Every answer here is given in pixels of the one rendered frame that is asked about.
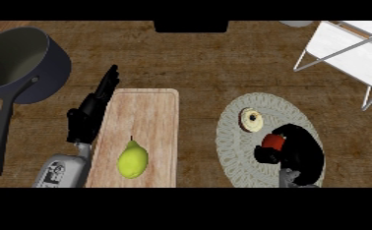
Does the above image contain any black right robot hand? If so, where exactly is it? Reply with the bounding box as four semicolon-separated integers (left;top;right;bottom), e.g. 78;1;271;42
252;123;326;187

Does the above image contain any dark grey saucepan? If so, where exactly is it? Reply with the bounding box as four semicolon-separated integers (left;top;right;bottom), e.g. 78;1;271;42
0;26;72;177

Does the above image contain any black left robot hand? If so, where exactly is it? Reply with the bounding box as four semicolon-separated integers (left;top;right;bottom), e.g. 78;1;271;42
65;64;121;145

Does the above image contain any grey woven oval placemat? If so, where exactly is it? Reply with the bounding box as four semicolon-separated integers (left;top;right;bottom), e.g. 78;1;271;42
215;91;326;189

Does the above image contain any pale grey round object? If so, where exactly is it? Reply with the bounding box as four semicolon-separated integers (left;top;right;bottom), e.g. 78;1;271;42
277;21;316;29

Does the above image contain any wooden cutting board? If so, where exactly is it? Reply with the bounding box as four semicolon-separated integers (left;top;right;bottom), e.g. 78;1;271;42
84;87;180;189

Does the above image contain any white tiered shelf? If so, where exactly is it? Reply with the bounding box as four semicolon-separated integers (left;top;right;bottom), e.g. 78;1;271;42
292;21;372;112

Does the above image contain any green pear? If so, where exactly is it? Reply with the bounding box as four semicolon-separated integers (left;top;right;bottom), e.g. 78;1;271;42
116;136;149;180

